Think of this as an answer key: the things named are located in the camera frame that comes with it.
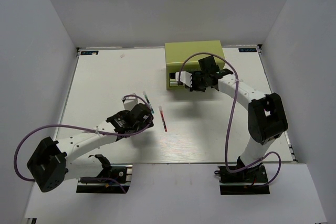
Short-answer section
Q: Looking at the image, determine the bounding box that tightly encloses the green metal drawer box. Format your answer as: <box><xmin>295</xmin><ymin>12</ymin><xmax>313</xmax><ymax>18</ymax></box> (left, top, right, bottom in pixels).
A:
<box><xmin>164</xmin><ymin>40</ymin><xmax>225</xmax><ymax>90</ymax></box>

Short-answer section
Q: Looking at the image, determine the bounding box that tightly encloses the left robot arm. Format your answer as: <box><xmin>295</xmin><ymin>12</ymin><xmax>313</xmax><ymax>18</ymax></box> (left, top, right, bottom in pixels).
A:
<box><xmin>27</xmin><ymin>103</ymin><xmax>154</xmax><ymax>193</ymax></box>

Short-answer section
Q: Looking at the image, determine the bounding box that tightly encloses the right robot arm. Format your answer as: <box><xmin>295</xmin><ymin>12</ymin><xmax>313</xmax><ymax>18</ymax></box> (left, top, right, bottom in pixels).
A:
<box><xmin>176</xmin><ymin>52</ymin><xmax>288</xmax><ymax>182</ymax></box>

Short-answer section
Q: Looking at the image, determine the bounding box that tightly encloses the green pen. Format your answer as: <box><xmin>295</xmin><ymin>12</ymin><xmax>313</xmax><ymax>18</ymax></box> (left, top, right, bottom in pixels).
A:
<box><xmin>143</xmin><ymin>91</ymin><xmax>154</xmax><ymax>114</ymax></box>

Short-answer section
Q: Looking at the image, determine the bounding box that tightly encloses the red pen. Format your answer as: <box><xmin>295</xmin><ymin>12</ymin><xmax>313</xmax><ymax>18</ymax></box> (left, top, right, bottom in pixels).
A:
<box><xmin>159</xmin><ymin>106</ymin><xmax>167</xmax><ymax>132</ymax></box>

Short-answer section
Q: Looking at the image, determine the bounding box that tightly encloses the right corner label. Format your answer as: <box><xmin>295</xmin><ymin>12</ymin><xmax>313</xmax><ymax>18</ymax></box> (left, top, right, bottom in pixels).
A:
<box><xmin>238</xmin><ymin>48</ymin><xmax>257</xmax><ymax>52</ymax></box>

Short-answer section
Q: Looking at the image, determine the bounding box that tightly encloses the corner label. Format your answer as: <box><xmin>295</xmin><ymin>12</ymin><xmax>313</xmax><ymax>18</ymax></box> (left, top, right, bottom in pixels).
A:
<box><xmin>238</xmin><ymin>48</ymin><xmax>257</xmax><ymax>52</ymax></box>
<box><xmin>80</xmin><ymin>50</ymin><xmax>99</xmax><ymax>55</ymax></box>

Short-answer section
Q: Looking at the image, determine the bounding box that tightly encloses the left corner label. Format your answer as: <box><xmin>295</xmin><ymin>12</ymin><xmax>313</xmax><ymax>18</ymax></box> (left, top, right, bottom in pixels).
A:
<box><xmin>80</xmin><ymin>50</ymin><xmax>99</xmax><ymax>55</ymax></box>

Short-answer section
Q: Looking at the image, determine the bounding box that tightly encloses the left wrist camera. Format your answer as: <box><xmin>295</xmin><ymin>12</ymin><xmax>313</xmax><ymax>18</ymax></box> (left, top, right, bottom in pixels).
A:
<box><xmin>122</xmin><ymin>93</ymin><xmax>138</xmax><ymax>111</ymax></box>

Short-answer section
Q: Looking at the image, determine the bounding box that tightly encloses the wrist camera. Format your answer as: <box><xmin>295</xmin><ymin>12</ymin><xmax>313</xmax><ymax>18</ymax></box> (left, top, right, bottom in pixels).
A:
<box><xmin>175</xmin><ymin>71</ymin><xmax>192</xmax><ymax>88</ymax></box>
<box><xmin>122</xmin><ymin>93</ymin><xmax>138</xmax><ymax>111</ymax></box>

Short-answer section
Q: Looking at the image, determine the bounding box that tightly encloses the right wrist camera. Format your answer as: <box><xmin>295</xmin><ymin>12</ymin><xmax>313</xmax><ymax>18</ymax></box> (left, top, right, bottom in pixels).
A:
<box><xmin>175</xmin><ymin>71</ymin><xmax>192</xmax><ymax>88</ymax></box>

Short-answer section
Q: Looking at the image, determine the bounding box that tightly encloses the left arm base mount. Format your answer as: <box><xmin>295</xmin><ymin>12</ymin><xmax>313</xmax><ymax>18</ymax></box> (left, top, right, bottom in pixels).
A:
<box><xmin>76</xmin><ymin>154</ymin><xmax>133</xmax><ymax>194</ymax></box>

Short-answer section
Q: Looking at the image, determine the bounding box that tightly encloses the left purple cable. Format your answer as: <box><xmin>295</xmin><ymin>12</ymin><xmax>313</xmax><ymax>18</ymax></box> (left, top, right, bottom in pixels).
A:
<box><xmin>14</xmin><ymin>94</ymin><xmax>153</xmax><ymax>194</ymax></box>

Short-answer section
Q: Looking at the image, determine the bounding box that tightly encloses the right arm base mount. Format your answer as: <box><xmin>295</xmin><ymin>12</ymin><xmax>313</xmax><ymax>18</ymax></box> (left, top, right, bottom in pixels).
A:
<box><xmin>214</xmin><ymin>165</ymin><xmax>270</xmax><ymax>195</ymax></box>

